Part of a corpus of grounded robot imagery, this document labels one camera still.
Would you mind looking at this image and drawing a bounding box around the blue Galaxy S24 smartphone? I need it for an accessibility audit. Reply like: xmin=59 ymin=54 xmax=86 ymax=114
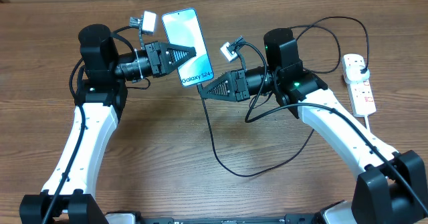
xmin=161 ymin=7 xmax=215 ymax=89

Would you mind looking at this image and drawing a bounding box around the black USB charging cable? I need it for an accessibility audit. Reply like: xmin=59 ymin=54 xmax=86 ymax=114
xmin=196 ymin=15 xmax=370 ymax=178

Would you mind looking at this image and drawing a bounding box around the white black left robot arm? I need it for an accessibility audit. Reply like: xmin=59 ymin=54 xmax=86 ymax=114
xmin=19 ymin=24 xmax=196 ymax=223

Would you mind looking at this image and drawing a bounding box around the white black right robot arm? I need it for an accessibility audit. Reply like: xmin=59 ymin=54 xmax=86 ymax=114
xmin=198 ymin=28 xmax=427 ymax=223

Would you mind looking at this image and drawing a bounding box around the white charger plug adapter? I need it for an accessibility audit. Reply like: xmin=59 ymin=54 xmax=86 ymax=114
xmin=343 ymin=66 xmax=370 ymax=84

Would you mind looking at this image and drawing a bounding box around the white power extension strip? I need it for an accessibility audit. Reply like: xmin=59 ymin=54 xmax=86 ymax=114
xmin=342 ymin=53 xmax=377 ymax=117

